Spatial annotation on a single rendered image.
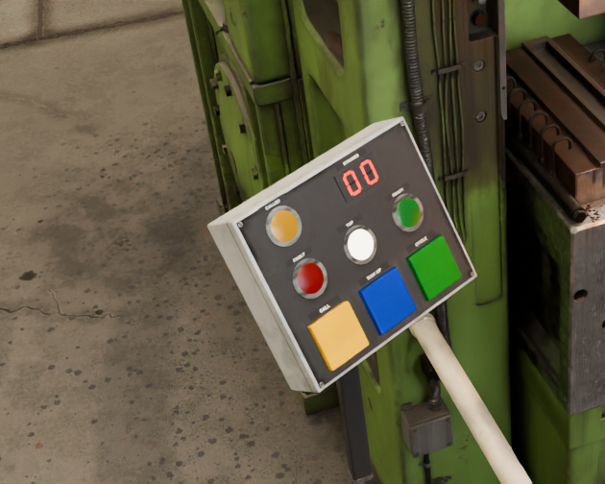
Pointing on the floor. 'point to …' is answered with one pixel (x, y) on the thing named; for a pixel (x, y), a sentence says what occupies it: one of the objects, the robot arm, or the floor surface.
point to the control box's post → (353, 423)
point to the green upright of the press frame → (485, 233)
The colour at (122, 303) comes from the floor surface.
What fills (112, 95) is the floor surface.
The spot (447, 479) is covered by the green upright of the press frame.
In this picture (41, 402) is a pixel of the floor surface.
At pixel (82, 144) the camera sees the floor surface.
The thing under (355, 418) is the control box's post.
